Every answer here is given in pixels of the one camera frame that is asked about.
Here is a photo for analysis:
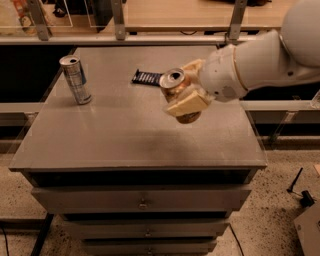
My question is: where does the wooden desk in background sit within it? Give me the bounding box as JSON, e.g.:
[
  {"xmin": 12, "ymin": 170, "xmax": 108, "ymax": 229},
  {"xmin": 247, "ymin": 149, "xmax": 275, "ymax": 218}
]
[{"xmin": 124, "ymin": 0, "xmax": 298, "ymax": 31}]

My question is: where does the black tool on floor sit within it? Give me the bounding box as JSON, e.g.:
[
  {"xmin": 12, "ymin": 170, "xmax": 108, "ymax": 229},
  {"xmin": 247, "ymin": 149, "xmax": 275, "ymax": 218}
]
[{"xmin": 286, "ymin": 167, "xmax": 316, "ymax": 208}]

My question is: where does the grey box on floor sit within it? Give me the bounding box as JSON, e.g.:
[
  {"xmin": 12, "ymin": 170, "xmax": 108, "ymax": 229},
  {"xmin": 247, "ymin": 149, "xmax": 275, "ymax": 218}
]
[{"xmin": 294, "ymin": 202, "xmax": 320, "ymax": 256}]

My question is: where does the orange soda can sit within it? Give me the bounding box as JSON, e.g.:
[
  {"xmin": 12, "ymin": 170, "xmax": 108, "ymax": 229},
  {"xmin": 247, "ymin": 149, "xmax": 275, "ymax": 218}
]
[{"xmin": 159, "ymin": 68, "xmax": 201, "ymax": 124}]

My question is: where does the silver blue energy drink can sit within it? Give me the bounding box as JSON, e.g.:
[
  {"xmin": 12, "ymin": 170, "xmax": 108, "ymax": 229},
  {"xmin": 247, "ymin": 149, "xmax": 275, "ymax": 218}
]
[{"xmin": 59, "ymin": 55, "xmax": 91, "ymax": 105}]

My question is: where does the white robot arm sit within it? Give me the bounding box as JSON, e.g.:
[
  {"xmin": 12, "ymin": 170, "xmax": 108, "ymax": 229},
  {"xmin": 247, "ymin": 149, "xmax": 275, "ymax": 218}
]
[{"xmin": 164, "ymin": 0, "xmax": 320, "ymax": 117}]

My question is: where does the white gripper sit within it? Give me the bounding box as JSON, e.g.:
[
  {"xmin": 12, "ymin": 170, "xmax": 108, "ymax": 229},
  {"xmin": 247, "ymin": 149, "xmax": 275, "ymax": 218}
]
[{"xmin": 164, "ymin": 45, "xmax": 248, "ymax": 117}]

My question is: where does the dark blue snack wrapper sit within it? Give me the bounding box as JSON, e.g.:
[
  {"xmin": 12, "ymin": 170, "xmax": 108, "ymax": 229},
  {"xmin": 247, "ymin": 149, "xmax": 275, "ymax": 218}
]
[{"xmin": 131, "ymin": 69, "xmax": 162, "ymax": 87}]

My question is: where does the grey metal railing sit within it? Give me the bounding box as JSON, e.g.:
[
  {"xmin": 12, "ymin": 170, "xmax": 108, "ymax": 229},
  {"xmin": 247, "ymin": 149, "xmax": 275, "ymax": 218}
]
[{"xmin": 0, "ymin": 0, "xmax": 270, "ymax": 45}]

